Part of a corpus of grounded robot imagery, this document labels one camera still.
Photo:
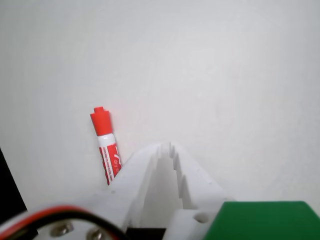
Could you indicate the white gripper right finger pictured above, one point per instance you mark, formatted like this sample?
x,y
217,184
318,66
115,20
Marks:
x,y
197,182

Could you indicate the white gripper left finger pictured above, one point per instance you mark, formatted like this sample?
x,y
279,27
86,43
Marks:
x,y
132,175

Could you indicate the red dry erase marker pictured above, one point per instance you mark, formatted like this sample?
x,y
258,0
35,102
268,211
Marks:
x,y
102,122

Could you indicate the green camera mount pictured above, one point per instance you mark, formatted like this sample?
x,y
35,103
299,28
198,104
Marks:
x,y
260,221

